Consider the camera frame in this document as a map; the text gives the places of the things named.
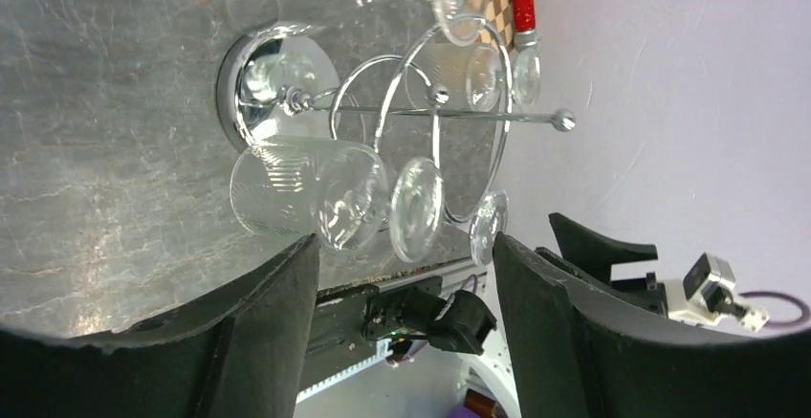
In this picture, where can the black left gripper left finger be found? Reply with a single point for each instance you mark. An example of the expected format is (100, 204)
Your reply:
(237, 351)

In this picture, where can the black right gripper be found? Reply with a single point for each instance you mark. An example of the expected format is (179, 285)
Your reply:
(590, 256)

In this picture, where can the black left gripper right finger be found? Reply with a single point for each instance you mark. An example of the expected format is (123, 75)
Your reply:
(715, 374)

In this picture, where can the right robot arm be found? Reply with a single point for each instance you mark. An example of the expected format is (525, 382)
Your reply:
(437, 320)

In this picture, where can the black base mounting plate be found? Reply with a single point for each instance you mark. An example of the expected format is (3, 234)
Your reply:
(354, 324)

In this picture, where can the red glitter microphone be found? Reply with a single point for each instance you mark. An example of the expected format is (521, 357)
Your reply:
(524, 14)

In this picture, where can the wooden chessboard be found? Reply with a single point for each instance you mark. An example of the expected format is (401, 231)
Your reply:
(500, 14)

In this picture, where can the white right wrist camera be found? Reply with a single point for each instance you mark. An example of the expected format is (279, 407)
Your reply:
(706, 295)

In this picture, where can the white cable duct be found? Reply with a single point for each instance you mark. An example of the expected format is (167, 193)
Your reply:
(341, 376)

